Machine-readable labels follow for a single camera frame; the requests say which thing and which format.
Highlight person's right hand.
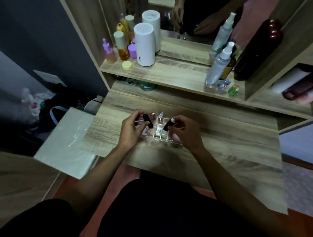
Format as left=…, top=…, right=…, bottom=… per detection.
left=167, top=115, right=206, bottom=155

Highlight person's left hand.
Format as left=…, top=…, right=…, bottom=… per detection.
left=117, top=110, right=153, bottom=153

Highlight black lipstick tube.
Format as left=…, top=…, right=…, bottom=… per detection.
left=163, top=118, right=177, bottom=132

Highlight person's right forearm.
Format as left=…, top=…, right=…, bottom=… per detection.
left=193, top=146, right=297, bottom=237

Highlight person's left forearm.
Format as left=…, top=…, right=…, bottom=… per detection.
left=71, top=146, right=134, bottom=216

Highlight clear acrylic cosmetics organizer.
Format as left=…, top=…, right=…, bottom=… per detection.
left=140, top=117, right=184, bottom=147

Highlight green cosmetic jar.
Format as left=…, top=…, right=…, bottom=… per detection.
left=139, top=82, right=157, bottom=92

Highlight white container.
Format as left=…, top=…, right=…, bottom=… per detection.
left=84, top=96, right=105, bottom=116

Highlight wooden vanity shelf unit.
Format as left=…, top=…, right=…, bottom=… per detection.
left=59, top=0, right=313, bottom=216

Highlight blue cartoon figurine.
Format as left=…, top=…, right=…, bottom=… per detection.
left=218, top=79, right=232, bottom=91

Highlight green cartoon figurine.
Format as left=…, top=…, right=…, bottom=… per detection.
left=228, top=84, right=241, bottom=98

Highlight black shorts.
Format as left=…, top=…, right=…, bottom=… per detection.
left=0, top=170, right=272, bottom=237

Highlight clear spray bottle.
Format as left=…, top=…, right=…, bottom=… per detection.
left=205, top=42, right=235, bottom=86

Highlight white box with plastic wrap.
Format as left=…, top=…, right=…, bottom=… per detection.
left=33, top=106, right=99, bottom=180

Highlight purple capped pink bottle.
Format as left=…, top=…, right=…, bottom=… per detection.
left=102, top=38, right=117, bottom=63

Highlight amber bottle with beige cap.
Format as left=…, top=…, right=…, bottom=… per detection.
left=113, top=31, right=130, bottom=61

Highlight white cylindrical humidifier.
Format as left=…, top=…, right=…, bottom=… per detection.
left=134, top=22, right=156, bottom=67

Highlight amber glass bottle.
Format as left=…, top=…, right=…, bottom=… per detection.
left=219, top=44, right=237, bottom=80

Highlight yellow pump bottle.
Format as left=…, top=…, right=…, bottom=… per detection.
left=116, top=23, right=130, bottom=47

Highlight white plastic bag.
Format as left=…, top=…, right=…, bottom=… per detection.
left=21, top=87, right=45, bottom=118

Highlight vanity mirror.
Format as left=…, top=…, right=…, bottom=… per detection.
left=99, top=0, right=290, bottom=67

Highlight dark red glossy bottle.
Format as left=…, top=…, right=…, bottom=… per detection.
left=234, top=19, right=284, bottom=82

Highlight white roll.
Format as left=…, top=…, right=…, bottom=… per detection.
left=271, top=67, right=311, bottom=94

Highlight dark red pouch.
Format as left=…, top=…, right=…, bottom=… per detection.
left=282, top=75, right=313, bottom=101

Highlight black bag with blue handle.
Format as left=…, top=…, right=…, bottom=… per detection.
left=39, top=83, right=85, bottom=128

